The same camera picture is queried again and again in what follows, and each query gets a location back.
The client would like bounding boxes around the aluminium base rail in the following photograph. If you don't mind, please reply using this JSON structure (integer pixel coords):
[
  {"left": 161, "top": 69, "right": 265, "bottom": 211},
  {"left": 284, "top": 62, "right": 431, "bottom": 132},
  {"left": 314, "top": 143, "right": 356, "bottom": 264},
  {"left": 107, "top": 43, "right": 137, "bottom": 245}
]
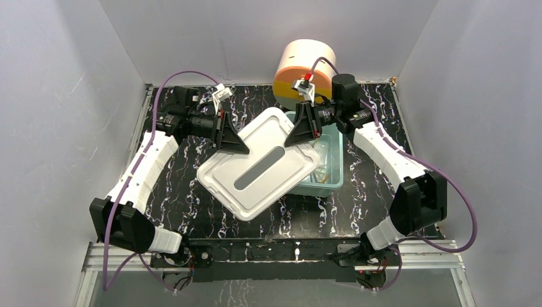
[{"left": 83, "top": 239, "right": 465, "bottom": 288}]

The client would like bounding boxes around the round pastel drawer cabinet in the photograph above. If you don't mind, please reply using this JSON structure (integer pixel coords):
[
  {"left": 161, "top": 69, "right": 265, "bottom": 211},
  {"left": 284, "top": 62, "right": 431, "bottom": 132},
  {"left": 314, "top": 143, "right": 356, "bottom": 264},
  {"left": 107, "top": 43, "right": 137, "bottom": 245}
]
[{"left": 272, "top": 39, "right": 336, "bottom": 110}]

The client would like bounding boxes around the clear plastic funnel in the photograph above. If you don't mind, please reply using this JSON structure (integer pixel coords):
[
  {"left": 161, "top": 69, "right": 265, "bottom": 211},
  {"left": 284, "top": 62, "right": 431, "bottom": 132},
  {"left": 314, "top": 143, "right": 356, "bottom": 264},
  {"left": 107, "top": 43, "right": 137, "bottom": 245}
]
[{"left": 313, "top": 141, "right": 329, "bottom": 169}]

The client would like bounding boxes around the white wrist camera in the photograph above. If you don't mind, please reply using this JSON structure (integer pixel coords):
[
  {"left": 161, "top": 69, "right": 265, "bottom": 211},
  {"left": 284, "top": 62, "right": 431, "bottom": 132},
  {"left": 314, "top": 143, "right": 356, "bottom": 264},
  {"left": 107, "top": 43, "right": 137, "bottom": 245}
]
[
  {"left": 291, "top": 73, "right": 316, "bottom": 105},
  {"left": 212, "top": 83, "right": 233, "bottom": 113}
]

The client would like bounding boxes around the white bin lid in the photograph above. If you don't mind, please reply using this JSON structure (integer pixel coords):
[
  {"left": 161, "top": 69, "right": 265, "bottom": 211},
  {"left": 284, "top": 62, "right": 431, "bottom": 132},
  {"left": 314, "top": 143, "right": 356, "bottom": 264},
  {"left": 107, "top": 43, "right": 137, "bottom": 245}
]
[{"left": 196, "top": 107, "right": 320, "bottom": 221}]

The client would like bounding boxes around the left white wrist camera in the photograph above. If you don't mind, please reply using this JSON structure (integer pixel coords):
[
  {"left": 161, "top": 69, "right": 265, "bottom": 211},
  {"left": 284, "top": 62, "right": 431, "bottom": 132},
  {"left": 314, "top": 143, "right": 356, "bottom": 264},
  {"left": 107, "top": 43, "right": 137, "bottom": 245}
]
[{"left": 212, "top": 83, "right": 233, "bottom": 113}]

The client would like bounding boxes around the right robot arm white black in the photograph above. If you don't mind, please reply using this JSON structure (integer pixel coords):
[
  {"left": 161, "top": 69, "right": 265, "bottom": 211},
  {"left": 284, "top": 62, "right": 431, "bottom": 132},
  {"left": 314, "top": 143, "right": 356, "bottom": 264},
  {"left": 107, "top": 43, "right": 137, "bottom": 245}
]
[{"left": 284, "top": 73, "right": 447, "bottom": 266}]

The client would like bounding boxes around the teal plastic bin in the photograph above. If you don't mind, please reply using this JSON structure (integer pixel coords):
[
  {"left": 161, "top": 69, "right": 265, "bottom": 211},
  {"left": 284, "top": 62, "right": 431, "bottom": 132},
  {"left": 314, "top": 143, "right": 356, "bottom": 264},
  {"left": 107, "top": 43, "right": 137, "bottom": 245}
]
[{"left": 288, "top": 124, "right": 344, "bottom": 198}]

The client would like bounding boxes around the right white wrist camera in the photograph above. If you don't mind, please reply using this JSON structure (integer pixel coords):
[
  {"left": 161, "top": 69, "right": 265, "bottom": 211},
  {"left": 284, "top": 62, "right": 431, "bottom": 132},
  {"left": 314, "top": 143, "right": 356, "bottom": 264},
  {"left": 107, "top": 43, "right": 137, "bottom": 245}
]
[{"left": 291, "top": 73, "right": 316, "bottom": 105}]

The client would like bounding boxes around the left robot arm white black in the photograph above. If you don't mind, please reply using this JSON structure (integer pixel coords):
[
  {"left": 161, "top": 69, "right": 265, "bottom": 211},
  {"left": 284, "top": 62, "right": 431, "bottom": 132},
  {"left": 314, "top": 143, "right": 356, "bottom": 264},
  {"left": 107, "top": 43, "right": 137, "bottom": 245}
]
[{"left": 89, "top": 84, "right": 249, "bottom": 255}]

